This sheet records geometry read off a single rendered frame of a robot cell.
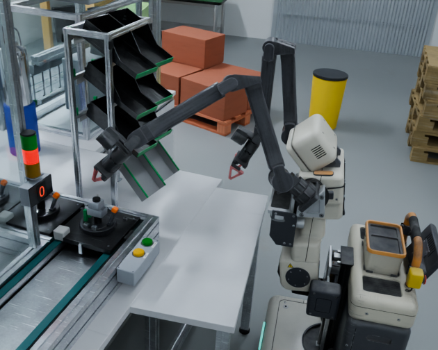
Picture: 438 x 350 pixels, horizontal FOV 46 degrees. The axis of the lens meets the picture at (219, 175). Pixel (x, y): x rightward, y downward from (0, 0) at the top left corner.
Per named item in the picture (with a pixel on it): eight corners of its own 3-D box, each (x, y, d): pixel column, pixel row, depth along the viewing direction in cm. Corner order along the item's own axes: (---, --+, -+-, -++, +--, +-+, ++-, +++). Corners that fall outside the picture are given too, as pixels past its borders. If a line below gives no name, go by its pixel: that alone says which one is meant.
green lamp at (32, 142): (41, 146, 171) (39, 132, 168) (31, 152, 166) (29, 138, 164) (28, 143, 172) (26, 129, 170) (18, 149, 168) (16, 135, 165)
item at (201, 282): (268, 200, 252) (268, 195, 251) (233, 333, 174) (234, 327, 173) (131, 178, 263) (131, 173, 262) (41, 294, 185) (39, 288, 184)
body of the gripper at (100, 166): (92, 167, 183) (103, 156, 179) (106, 156, 191) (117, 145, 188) (104, 181, 184) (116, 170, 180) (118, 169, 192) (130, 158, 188)
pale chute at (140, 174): (160, 189, 225) (166, 185, 222) (142, 202, 214) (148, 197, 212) (122, 135, 223) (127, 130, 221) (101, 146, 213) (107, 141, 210)
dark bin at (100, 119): (156, 146, 216) (162, 133, 211) (137, 157, 206) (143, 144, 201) (106, 105, 220) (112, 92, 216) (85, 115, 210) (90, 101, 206)
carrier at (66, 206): (85, 207, 215) (83, 180, 209) (50, 238, 195) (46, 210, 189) (35, 194, 221) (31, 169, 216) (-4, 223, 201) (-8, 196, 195)
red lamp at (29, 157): (42, 160, 173) (41, 146, 171) (33, 166, 169) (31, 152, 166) (29, 156, 174) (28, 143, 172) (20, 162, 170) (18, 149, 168)
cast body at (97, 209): (107, 212, 199) (106, 197, 196) (101, 218, 195) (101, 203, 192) (88, 207, 201) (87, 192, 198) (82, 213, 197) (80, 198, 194)
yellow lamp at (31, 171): (44, 173, 175) (42, 160, 173) (35, 179, 171) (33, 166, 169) (31, 169, 177) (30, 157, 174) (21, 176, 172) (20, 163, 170)
